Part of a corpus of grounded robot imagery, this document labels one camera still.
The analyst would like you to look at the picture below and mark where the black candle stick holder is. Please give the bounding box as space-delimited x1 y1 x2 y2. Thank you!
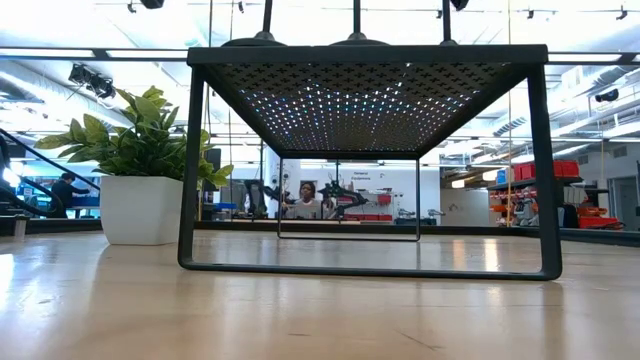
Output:
220 0 289 48
329 0 390 47
438 0 459 47

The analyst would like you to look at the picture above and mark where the black ceiling light fixture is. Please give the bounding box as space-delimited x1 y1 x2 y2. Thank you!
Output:
68 63 117 100

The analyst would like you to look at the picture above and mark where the black perforated metal shelf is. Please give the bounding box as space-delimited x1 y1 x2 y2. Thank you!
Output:
177 44 565 282

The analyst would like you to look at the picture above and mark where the shelving rack with red bins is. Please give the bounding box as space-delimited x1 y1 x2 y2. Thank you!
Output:
487 159 626 231

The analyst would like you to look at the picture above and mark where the artificial green plant white pot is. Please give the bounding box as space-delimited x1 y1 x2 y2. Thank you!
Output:
33 84 235 247

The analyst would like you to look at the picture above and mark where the person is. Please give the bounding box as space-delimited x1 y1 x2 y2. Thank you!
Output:
294 181 322 220
49 172 92 219

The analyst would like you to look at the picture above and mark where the white rack with red bins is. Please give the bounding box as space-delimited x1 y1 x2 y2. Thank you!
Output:
339 193 394 222

